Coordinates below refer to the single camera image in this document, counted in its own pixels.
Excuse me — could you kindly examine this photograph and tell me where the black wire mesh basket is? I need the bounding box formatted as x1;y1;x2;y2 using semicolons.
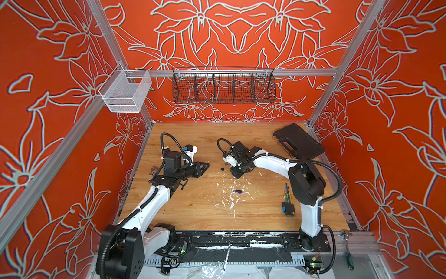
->
172;66;277;105

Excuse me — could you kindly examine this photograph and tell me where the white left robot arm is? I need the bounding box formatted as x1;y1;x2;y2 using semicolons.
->
95;133;210;279

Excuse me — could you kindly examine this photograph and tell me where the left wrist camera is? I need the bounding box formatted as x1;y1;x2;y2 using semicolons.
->
183;144;197;163

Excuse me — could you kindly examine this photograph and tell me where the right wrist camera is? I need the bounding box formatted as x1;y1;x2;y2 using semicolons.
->
223;154;240;167

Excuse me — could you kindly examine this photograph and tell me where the black plastic tool case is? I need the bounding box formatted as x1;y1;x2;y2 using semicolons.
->
273;123;325;160

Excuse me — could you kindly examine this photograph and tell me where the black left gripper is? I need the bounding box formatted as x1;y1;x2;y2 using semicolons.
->
175;160;210;181

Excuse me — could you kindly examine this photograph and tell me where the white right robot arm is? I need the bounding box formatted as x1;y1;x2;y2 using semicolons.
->
218;141;343;276

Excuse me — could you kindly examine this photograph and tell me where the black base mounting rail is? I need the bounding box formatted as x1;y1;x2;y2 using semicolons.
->
164;230;333;267

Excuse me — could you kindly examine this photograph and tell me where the white wire mesh basket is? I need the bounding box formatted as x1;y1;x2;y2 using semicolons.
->
99;63;152;113

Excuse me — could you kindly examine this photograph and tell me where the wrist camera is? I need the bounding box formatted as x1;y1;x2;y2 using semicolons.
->
183;144;197;163
223;154;240;167

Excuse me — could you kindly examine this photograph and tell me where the green handled screwdriver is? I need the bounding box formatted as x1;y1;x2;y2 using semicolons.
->
341;230;354;271

